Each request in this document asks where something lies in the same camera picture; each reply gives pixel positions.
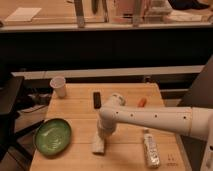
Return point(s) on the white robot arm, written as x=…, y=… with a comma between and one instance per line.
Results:
x=193, y=122

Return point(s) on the green bowl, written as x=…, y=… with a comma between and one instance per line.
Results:
x=53, y=136

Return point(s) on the white paper sheet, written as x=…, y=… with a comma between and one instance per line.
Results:
x=22, y=14

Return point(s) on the white paper cup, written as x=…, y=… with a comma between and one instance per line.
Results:
x=59, y=86

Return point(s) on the white plastic bottle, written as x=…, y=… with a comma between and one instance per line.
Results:
x=150, y=150

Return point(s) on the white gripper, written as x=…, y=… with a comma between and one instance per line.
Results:
x=105, y=132

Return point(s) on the black chair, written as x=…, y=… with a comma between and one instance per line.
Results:
x=9, y=95

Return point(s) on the small black rectangular object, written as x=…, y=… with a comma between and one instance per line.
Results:
x=97, y=100

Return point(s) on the orange carrot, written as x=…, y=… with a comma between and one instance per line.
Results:
x=142, y=102

